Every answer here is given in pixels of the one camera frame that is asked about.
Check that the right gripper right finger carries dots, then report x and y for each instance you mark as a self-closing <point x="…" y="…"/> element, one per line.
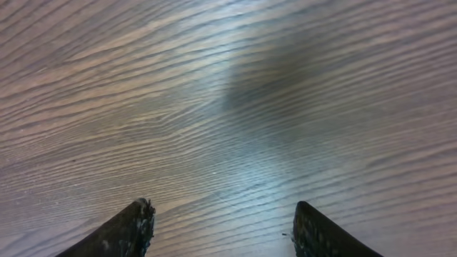
<point x="315" y="235"/>

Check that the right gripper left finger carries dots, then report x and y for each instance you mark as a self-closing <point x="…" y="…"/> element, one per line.
<point x="127" y="234"/>

